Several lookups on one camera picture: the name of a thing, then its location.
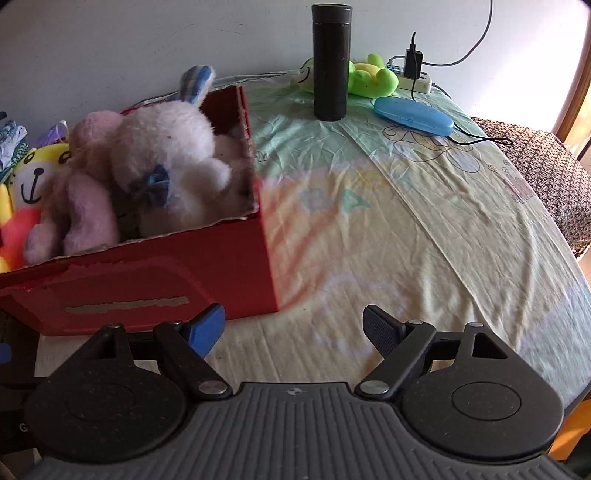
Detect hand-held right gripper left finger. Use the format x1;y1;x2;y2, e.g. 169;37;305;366
76;302;234;400

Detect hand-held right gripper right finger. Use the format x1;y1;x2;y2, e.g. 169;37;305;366
355;305;509;400

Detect red cardboard box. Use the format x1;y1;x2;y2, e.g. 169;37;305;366
0;84;280;337

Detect pink plush toy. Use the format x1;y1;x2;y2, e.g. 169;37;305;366
24;110;124;265

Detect yellow tiger plush toy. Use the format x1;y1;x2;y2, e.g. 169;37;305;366
0;144;72;273

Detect white bear plush blue bow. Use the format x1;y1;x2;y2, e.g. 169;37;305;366
110;99;234;237

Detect pale printed bed sheet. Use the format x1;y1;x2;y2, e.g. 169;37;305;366
39;69;591;407

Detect striped folded clothes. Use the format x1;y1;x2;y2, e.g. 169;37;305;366
0;111;27;169

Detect blue glasses case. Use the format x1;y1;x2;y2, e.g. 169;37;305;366
373;96;454;138

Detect orange wooden furniture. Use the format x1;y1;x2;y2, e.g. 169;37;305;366
547;406;591;462

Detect purple tissue pack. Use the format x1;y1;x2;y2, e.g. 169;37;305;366
45;121;71;147

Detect green frog plush toy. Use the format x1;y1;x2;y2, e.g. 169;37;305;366
290;53;400;99

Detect white power strip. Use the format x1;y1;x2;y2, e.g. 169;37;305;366
387;58;434;93

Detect black charger plug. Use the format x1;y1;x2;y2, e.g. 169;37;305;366
404;32;424;79

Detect black thermos bottle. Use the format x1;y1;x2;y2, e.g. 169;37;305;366
310;2;352;122

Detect black charger cable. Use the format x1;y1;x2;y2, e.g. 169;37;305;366
411;78;514;146

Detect dark wall cable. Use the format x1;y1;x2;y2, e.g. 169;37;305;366
422;0;494;68

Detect wooden door frame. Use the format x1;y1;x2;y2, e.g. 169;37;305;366
554;51;591;160

